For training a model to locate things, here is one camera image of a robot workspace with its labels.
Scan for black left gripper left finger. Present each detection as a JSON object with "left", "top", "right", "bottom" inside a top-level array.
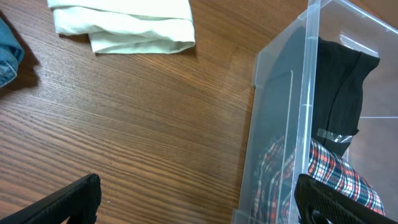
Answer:
[{"left": 1, "top": 174, "right": 101, "bottom": 224}]

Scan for black cloth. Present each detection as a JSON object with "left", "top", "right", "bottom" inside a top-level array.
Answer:
[{"left": 257, "top": 27, "right": 380, "bottom": 156}]

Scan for plaid cloth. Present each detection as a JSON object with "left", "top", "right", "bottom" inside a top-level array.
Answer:
[{"left": 250, "top": 136, "right": 385, "bottom": 223}]

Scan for folded cream cloth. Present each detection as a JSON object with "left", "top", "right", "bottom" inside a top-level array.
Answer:
[{"left": 47, "top": 0, "right": 195, "bottom": 54}]

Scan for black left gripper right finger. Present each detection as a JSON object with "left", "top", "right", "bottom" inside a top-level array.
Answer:
[{"left": 294, "top": 174, "right": 397, "bottom": 224}]

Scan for clear plastic storage bin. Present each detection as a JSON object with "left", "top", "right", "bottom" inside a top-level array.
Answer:
[{"left": 232, "top": 1, "right": 397, "bottom": 223}]

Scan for folded blue denim jeans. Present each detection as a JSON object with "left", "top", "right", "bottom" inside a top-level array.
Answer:
[{"left": 0, "top": 19, "right": 25, "bottom": 87}]

